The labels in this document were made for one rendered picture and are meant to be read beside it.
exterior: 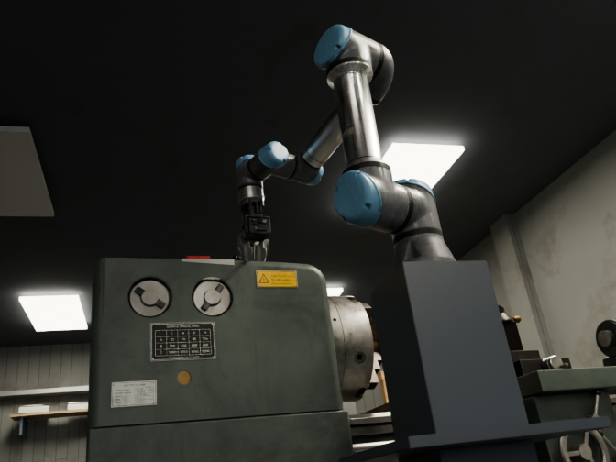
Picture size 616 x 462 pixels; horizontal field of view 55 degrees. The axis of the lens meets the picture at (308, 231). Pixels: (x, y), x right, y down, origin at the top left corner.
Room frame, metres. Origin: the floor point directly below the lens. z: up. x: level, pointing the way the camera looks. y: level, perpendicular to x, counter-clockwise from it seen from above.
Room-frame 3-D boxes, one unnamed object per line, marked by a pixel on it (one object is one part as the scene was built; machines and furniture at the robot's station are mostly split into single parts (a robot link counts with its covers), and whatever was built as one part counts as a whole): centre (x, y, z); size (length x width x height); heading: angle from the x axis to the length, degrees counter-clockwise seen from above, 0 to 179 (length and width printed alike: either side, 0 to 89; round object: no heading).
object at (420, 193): (1.27, -0.25, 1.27); 0.13 x 0.12 x 0.14; 131
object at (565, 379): (1.97, -0.62, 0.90); 0.53 x 0.30 x 0.06; 22
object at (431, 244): (1.28, -0.25, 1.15); 0.15 x 0.15 x 0.10
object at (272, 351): (1.61, 0.33, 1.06); 0.59 x 0.48 x 0.39; 112
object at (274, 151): (1.48, 0.08, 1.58); 0.11 x 0.11 x 0.08; 41
